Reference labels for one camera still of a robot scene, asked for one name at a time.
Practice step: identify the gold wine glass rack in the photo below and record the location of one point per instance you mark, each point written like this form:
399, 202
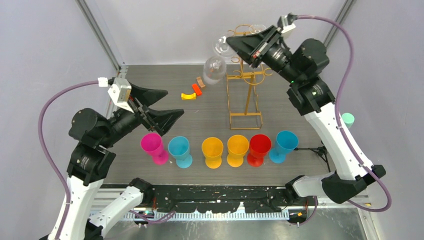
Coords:
242, 97

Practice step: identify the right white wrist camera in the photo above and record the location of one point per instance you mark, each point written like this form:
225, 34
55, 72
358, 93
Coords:
285, 24

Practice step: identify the pink plastic wine glass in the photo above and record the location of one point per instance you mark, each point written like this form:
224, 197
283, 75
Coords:
152, 144

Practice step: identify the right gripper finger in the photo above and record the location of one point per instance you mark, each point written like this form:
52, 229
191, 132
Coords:
251, 41
247, 55

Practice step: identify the blue wine glass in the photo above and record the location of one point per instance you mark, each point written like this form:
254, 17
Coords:
179, 148
285, 142

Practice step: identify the clear wine glass front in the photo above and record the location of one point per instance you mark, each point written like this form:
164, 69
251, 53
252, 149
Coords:
215, 67

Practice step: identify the mint green bottle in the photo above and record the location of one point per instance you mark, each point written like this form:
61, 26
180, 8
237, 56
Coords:
348, 119

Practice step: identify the yellow wine glass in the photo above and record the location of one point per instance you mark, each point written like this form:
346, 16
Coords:
212, 149
237, 146

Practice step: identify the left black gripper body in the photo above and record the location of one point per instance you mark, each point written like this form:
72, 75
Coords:
124, 121

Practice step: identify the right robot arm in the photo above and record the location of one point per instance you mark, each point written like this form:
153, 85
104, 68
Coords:
313, 99

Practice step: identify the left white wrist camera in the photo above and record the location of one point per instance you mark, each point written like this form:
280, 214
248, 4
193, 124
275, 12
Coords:
119, 90

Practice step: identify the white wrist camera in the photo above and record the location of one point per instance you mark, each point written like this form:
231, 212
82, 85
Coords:
119, 90
285, 24

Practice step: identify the clear wine glass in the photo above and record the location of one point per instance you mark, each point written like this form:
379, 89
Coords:
256, 28
215, 67

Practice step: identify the orange block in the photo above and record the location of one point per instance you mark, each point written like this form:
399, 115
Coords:
197, 90

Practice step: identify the yellow arch block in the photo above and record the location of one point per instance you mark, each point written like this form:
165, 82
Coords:
185, 96

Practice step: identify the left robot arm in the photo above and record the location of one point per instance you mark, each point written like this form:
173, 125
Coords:
91, 159

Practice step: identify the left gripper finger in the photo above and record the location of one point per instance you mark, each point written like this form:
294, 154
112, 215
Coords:
147, 96
161, 121

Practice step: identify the yellow wine glass front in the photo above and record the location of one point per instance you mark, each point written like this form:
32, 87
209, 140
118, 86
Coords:
237, 146

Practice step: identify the clear wine glass rear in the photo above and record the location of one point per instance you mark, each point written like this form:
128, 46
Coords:
256, 28

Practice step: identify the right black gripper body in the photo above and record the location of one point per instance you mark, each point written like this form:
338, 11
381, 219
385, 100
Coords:
275, 56

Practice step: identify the brown arch block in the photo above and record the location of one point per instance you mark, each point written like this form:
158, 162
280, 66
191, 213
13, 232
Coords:
200, 82

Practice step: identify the red plastic wine glass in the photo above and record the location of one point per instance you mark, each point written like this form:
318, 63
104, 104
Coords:
259, 146

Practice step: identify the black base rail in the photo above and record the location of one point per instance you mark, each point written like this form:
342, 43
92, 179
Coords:
210, 203

